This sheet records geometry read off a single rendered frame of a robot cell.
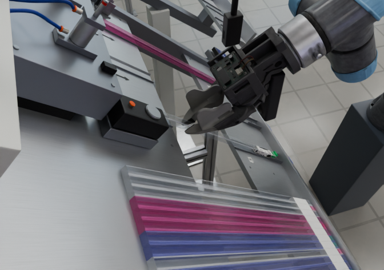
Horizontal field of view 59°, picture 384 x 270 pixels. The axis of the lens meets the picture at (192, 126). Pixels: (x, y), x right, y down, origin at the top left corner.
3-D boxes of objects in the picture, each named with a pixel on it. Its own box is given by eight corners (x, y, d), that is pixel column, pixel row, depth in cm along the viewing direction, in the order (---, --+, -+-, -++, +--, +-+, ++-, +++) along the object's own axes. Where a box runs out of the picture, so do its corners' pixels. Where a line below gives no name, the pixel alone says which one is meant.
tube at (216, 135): (270, 154, 81) (274, 152, 81) (273, 159, 81) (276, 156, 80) (78, 87, 45) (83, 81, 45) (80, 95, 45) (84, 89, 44)
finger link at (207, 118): (171, 120, 56) (216, 85, 54) (188, 134, 60) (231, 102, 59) (178, 134, 54) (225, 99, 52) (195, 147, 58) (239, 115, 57)
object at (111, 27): (231, 91, 94) (235, 88, 93) (233, 95, 93) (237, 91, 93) (57, 0, 58) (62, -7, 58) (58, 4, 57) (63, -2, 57)
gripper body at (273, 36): (202, 63, 55) (266, 17, 52) (223, 89, 62) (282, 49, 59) (221, 96, 50) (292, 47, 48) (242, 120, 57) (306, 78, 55)
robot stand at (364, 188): (342, 172, 164) (396, 92, 120) (363, 205, 153) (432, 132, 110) (308, 181, 161) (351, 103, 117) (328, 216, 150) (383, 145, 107)
